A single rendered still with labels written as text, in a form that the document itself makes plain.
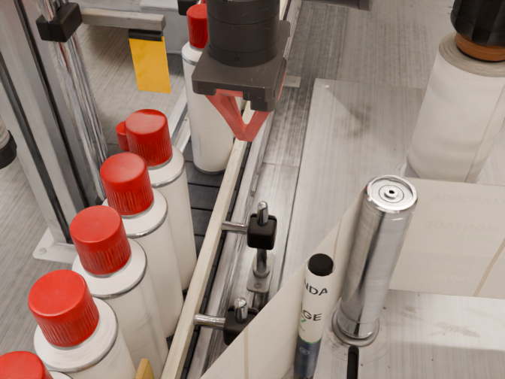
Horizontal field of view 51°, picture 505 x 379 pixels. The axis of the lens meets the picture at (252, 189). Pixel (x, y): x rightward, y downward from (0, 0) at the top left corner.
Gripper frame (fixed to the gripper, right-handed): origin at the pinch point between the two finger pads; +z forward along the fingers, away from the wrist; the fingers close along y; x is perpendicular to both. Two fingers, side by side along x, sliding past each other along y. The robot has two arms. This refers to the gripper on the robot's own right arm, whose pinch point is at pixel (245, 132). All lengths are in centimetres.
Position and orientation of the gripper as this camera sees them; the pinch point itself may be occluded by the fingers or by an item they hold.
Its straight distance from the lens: 50.3
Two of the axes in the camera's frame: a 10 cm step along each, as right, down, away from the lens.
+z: 0.0, 6.9, 7.3
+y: 1.9, -7.2, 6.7
